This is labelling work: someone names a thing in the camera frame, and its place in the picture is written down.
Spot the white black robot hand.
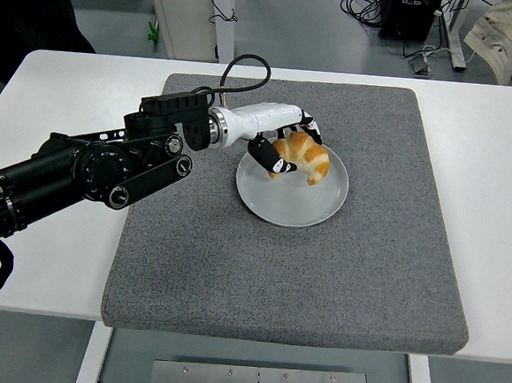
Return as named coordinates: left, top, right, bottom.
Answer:
left=221, top=98, right=327, bottom=179

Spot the golden croissant bread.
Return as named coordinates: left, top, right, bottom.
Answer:
left=267, top=129, right=333, bottom=188

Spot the grey round plate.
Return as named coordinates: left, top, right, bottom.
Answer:
left=233, top=131, right=354, bottom=234

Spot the person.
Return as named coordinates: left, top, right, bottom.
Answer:
left=0, top=0, right=102, bottom=93

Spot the beige cabinet panel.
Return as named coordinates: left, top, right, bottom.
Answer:
left=140, top=0, right=223, bottom=64

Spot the grey floor socket box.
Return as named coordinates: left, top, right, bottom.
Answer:
left=407, top=55, right=435, bottom=77

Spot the grey felt mat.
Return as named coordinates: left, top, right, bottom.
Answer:
left=99, top=65, right=489, bottom=360

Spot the black computer case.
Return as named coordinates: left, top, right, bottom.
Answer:
left=377, top=0, right=445, bottom=45

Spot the white desk leg with foot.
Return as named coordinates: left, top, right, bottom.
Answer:
left=436, top=0, right=472, bottom=74

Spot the beige jacket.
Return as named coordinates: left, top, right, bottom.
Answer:
left=461, top=0, right=512, bottom=88

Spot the white desk post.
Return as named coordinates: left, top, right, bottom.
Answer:
left=205, top=0, right=240, bottom=65

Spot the thin black cable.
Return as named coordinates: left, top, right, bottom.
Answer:
left=208, top=0, right=241, bottom=26

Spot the black cable bundle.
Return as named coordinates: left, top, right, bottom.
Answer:
left=339, top=0, right=386, bottom=29

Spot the white cable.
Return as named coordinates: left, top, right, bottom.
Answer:
left=401, top=42, right=455, bottom=64

